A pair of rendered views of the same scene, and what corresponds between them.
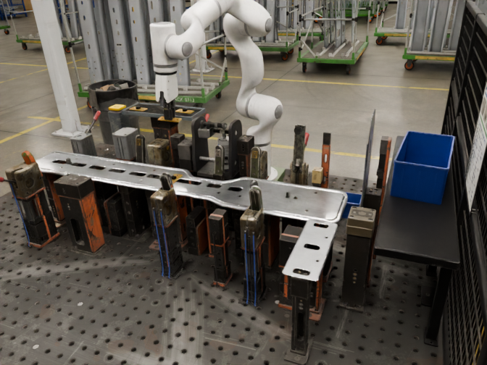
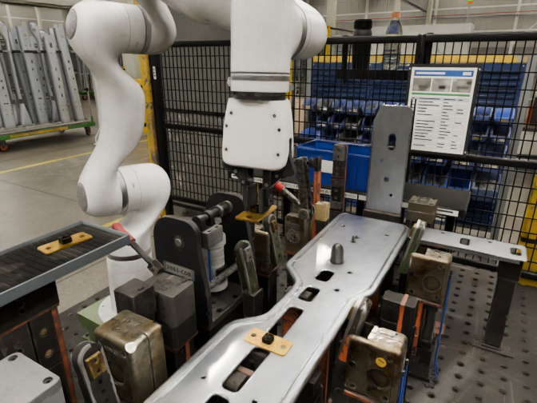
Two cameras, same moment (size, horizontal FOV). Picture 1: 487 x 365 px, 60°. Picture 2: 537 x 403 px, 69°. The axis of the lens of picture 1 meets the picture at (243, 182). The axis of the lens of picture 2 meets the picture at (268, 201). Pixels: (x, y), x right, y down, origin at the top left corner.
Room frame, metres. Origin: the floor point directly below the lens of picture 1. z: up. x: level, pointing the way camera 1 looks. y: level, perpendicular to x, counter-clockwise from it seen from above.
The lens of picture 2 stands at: (1.42, 0.83, 1.47)
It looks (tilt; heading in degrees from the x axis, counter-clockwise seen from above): 20 degrees down; 277
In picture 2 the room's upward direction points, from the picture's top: straight up
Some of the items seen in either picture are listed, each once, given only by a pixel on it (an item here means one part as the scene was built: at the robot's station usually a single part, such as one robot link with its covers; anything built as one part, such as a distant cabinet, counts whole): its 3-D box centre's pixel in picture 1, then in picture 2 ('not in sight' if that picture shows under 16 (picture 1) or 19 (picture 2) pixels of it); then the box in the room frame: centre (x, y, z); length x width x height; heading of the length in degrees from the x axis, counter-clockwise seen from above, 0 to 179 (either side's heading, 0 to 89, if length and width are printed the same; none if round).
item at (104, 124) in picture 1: (118, 118); not in sight; (4.28, 1.29, 0.36); 0.54 x 0.50 x 0.73; 156
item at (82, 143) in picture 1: (88, 170); not in sight; (1.87, 0.75, 0.88); 0.11 x 0.10 x 0.36; 157
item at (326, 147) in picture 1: (323, 193); (315, 233); (1.41, -0.31, 0.95); 0.03 x 0.01 x 0.50; 67
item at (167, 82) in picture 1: (167, 84); (259, 128); (1.51, 0.26, 1.37); 0.10 x 0.07 x 0.11; 164
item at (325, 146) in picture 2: (422, 164); (340, 164); (1.33, -0.63, 1.10); 0.30 x 0.17 x 0.13; 152
